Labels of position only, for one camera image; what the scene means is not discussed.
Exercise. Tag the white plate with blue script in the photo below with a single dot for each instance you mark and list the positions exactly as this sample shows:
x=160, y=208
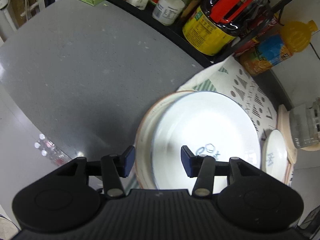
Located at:
x=207, y=120

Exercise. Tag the orange juice bottle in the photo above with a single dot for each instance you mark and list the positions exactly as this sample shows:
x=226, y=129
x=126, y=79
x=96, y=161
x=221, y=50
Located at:
x=272, y=47

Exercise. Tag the pack of water bottles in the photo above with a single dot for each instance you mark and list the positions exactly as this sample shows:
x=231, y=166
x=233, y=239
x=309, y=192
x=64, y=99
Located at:
x=53, y=151

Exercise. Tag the patterned fringed table mat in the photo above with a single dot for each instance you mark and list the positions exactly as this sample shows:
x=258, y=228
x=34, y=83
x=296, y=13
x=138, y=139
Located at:
x=240, y=87

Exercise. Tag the small white label bottle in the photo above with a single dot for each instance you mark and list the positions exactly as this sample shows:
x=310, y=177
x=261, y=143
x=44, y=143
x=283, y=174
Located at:
x=168, y=8

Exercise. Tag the black metal storage rack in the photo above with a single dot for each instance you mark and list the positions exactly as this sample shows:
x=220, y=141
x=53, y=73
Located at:
x=172, y=36

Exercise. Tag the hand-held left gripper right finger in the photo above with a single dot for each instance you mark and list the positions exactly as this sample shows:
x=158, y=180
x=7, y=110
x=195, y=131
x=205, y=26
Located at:
x=186, y=161

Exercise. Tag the white plate with flower print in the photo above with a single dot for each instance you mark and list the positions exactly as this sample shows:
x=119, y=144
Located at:
x=146, y=130

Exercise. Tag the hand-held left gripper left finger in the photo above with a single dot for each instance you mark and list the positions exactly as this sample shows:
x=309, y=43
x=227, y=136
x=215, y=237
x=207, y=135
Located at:
x=128, y=160

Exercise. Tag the small white plate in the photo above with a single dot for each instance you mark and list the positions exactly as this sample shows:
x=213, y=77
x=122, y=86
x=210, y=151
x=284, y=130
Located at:
x=275, y=147

